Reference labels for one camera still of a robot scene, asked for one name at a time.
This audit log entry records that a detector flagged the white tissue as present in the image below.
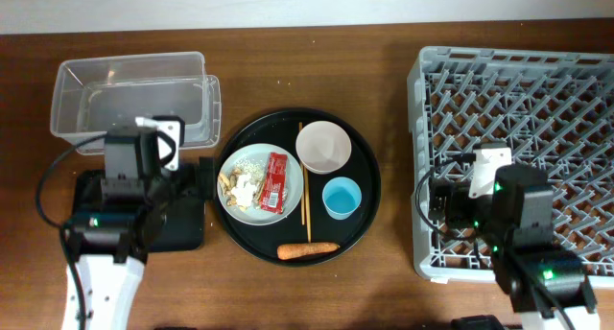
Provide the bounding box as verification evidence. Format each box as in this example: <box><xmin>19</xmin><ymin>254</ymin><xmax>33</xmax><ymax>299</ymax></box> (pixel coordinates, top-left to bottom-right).
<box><xmin>231</xmin><ymin>174</ymin><xmax>257</xmax><ymax>208</ymax></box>

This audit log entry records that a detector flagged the red snack wrapper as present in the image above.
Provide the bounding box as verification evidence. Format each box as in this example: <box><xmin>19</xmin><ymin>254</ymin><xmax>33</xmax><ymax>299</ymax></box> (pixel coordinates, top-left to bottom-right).
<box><xmin>259</xmin><ymin>153</ymin><xmax>288</xmax><ymax>214</ymax></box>

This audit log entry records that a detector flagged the wooden chopstick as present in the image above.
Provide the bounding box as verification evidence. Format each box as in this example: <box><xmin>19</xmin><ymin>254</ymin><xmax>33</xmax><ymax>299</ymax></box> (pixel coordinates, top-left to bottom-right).
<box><xmin>302</xmin><ymin>165</ymin><xmax>312</xmax><ymax>243</ymax></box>
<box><xmin>298</xmin><ymin>122</ymin><xmax>306</xmax><ymax>225</ymax></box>

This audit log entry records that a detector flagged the light blue cup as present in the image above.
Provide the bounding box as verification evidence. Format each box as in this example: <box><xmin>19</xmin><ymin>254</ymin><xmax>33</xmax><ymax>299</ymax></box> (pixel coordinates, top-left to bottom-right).
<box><xmin>322</xmin><ymin>177</ymin><xmax>363</xmax><ymax>221</ymax></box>

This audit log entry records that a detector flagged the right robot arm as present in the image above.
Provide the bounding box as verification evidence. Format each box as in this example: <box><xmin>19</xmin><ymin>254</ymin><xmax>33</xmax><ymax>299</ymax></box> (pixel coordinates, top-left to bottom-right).
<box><xmin>428</xmin><ymin>164</ymin><xmax>601</xmax><ymax>329</ymax></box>

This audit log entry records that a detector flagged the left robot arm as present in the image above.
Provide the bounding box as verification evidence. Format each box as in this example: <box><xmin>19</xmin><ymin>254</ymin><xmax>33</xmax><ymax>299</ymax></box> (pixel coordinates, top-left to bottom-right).
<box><xmin>60</xmin><ymin>127</ymin><xmax>215</xmax><ymax>329</ymax></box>

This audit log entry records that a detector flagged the grey dishwasher rack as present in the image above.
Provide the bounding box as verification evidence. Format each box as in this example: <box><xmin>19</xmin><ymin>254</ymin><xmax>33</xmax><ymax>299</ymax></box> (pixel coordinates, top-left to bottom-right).
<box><xmin>407</xmin><ymin>46</ymin><xmax>613</xmax><ymax>289</ymax></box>

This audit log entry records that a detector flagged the peanut shells pile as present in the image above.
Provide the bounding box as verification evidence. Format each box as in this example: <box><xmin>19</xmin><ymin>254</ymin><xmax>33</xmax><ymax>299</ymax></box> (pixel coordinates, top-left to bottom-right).
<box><xmin>218</xmin><ymin>167</ymin><xmax>263</xmax><ymax>211</ymax></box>

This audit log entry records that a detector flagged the black rectangular tray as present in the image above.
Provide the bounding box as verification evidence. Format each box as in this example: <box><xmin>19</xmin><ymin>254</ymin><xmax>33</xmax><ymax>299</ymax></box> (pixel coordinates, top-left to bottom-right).
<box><xmin>68</xmin><ymin>170</ymin><xmax>206</xmax><ymax>260</ymax></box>

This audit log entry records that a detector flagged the rice grains pile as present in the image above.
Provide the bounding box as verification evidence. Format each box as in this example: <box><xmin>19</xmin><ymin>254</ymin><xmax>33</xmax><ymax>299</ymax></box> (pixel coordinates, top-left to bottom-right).
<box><xmin>236</xmin><ymin>159</ymin><xmax>266</xmax><ymax>181</ymax></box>

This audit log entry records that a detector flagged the grey round plate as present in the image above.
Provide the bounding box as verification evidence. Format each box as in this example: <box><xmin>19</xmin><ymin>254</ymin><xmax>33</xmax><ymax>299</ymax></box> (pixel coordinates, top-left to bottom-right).
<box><xmin>217</xmin><ymin>143</ymin><xmax>303</xmax><ymax>225</ymax></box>

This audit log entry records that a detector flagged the orange carrot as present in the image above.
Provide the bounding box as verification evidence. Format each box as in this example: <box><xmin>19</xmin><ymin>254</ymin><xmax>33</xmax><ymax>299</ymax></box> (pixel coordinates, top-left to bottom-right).
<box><xmin>277</xmin><ymin>242</ymin><xmax>340</xmax><ymax>260</ymax></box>

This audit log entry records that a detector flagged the round black serving tray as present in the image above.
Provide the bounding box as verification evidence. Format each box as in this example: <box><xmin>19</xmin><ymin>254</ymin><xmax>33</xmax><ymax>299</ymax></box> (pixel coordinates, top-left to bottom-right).
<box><xmin>215</xmin><ymin>107</ymin><xmax>381</xmax><ymax>267</ymax></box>

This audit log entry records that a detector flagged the clear plastic bin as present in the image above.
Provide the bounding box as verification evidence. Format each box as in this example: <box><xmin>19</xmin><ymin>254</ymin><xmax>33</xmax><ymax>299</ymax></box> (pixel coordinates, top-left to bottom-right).
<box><xmin>50</xmin><ymin>52</ymin><xmax>222</xmax><ymax>150</ymax></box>

